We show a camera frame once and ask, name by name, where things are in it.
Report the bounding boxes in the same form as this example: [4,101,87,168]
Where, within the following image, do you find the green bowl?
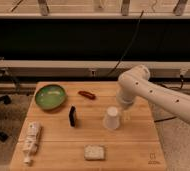
[35,84,67,110]

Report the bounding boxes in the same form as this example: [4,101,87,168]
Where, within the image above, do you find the black eraser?
[69,106,77,127]

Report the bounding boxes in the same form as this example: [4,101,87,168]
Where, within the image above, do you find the wooden cutting board table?
[9,82,166,171]

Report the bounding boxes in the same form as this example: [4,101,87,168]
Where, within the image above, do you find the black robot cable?
[153,74,186,123]

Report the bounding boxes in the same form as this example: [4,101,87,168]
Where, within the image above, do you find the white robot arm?
[117,65,190,125]

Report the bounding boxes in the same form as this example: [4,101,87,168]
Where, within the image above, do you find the beige sponge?
[84,145,105,161]

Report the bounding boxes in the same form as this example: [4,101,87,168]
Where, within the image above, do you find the black hanging cable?
[106,9,145,78]

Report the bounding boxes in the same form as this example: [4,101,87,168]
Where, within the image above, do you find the white crumpled tube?
[23,122,42,166]

